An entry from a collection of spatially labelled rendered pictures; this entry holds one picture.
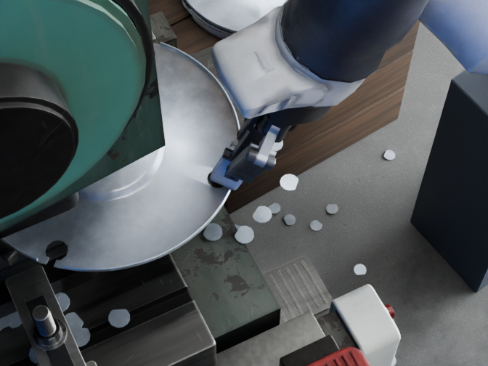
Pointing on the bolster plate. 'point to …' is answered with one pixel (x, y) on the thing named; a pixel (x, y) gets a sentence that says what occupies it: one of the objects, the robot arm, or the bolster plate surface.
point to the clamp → (43, 319)
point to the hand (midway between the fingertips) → (234, 165)
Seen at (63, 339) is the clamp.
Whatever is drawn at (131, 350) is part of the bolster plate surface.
